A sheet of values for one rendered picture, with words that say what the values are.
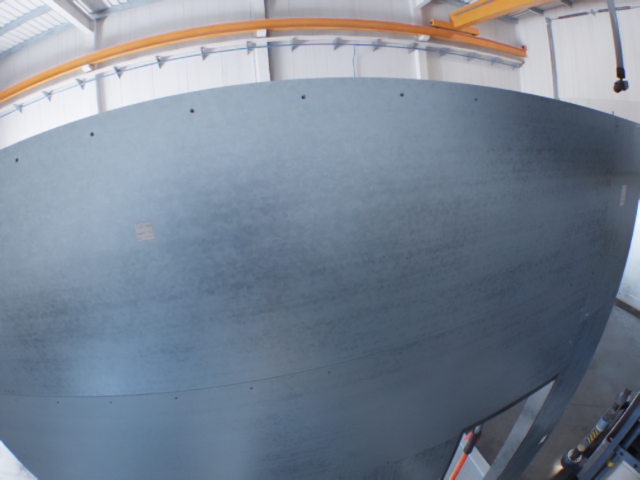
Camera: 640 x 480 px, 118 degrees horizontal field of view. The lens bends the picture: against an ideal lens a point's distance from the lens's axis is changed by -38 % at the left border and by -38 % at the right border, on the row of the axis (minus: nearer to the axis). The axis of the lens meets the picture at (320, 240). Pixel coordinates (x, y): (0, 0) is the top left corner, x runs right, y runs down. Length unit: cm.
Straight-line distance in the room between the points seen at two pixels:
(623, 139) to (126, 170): 144
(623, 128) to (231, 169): 127
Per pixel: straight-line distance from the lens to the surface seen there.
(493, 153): 69
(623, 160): 135
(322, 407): 77
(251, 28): 903
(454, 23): 1142
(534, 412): 180
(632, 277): 719
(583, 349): 171
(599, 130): 112
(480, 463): 320
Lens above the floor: 312
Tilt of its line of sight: 20 degrees down
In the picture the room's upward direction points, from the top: 5 degrees counter-clockwise
